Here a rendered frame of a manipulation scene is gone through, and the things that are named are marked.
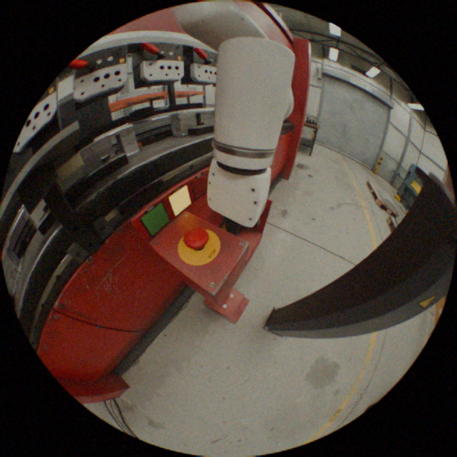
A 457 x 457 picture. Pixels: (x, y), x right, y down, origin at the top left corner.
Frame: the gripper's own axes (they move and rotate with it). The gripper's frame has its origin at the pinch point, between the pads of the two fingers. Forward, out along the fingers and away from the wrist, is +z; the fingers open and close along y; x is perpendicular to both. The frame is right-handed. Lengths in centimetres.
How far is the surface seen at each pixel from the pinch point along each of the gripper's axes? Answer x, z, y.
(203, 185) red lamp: 1.8, -6.2, -9.5
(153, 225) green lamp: -12.4, -5.9, -9.5
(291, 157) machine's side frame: 190, 37, -10
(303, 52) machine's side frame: 190, -126, -27
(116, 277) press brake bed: -27.9, 10.6, -21.2
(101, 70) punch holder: -7, -40, -36
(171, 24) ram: 15, -61, -37
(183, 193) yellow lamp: -4.0, -7.5, -9.6
